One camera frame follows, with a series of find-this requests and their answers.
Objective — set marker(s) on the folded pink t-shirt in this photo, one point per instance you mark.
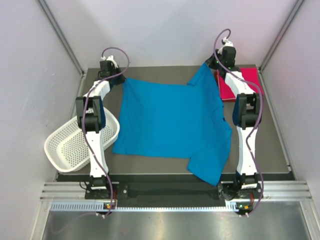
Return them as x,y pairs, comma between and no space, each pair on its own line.
250,74

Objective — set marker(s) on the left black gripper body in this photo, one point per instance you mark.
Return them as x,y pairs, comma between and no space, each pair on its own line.
118,80

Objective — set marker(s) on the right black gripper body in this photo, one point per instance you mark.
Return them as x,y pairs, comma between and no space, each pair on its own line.
213,63

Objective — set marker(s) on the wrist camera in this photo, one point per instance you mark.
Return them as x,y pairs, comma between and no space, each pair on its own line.
225,43
111,59

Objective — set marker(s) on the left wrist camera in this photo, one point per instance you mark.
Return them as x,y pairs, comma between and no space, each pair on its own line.
111,59

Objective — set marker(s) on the aluminium frame post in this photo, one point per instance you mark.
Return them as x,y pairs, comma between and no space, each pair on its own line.
281,34
60,35

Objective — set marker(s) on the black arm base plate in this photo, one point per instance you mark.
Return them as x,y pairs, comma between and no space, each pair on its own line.
172,194

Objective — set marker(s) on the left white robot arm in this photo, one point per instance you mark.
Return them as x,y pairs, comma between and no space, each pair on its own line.
92,120

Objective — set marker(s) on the aluminium front rail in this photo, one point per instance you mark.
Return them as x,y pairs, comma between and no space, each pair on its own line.
273,191

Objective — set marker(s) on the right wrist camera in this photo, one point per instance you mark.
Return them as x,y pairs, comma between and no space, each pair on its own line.
225,43

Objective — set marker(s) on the folded red t-shirt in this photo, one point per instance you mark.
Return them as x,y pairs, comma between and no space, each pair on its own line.
225,91

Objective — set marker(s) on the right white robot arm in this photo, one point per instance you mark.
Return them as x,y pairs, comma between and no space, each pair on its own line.
246,116

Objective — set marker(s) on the white perforated plastic basket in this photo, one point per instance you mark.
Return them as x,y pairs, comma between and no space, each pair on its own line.
67,149

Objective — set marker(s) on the right aluminium frame post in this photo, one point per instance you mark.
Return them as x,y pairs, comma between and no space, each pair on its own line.
281,34

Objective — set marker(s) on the left aluminium frame post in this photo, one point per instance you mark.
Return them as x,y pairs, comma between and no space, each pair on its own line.
60,35

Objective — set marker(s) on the blue t-shirt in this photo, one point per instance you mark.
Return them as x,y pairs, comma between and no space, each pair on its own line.
176,121

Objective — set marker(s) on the white slotted cable duct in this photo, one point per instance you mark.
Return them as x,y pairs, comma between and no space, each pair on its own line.
83,206

